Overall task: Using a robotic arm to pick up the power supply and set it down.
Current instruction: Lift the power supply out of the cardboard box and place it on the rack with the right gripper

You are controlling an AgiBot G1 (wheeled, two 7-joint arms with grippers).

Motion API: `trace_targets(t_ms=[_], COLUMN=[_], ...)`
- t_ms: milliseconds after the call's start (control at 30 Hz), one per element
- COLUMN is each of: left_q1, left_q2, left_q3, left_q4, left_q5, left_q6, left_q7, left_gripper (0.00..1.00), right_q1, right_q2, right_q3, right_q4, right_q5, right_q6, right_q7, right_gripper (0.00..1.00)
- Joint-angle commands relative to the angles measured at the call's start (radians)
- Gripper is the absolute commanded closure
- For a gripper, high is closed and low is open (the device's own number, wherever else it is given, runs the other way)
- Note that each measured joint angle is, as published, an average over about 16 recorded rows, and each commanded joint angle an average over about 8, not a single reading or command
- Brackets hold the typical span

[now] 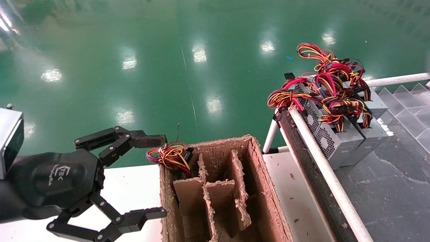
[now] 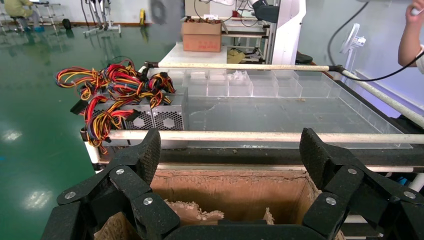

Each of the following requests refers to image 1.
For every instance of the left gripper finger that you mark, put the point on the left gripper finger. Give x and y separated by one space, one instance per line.
131 220
124 139

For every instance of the silver power supply unit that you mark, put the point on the silver power supply unit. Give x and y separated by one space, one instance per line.
310 117
349 148
373 134
302 90

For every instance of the white pipe leg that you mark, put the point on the white pipe leg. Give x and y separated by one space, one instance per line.
270 136

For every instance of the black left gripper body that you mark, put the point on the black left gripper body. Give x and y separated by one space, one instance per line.
57 179

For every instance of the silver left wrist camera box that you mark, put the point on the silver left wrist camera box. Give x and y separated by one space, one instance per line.
10 141

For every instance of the white pipe rail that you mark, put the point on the white pipe rail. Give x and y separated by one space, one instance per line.
396 80
331 181

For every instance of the cardboard divider insert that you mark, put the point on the cardboard divider insert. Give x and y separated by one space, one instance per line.
218 198

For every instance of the brown cardboard box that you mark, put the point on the brown cardboard box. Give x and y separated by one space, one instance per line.
268 188

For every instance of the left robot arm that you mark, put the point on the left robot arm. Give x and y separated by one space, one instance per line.
6 201

